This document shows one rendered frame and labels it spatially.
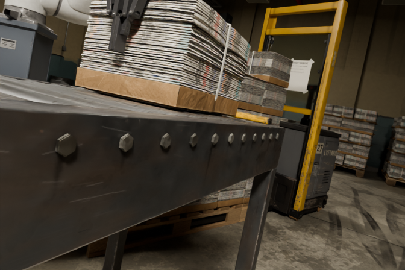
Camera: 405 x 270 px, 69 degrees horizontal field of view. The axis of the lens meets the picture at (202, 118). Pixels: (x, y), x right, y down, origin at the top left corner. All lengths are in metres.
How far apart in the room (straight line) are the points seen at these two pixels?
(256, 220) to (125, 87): 0.53
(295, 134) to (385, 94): 5.48
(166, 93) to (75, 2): 0.95
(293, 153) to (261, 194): 1.97
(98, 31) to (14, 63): 0.70
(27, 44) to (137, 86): 0.81
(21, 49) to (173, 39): 0.88
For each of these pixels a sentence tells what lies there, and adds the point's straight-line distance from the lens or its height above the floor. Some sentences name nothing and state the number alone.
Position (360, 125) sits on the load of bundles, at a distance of 6.45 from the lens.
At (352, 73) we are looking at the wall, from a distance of 8.12.
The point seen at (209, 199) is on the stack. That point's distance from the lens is 2.01.
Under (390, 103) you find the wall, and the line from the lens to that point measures 8.13.
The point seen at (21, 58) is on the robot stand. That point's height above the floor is 0.86.
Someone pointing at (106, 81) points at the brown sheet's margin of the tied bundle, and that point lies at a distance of 0.70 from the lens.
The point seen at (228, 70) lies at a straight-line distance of 0.81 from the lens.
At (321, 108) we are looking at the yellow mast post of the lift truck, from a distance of 2.60.
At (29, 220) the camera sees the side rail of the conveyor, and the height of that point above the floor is 0.72.
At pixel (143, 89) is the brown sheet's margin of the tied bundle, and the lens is 0.63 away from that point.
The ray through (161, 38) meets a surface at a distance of 0.64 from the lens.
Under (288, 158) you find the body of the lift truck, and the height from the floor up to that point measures 0.47.
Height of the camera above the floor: 0.83
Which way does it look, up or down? 3 degrees down
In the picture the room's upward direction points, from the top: 11 degrees clockwise
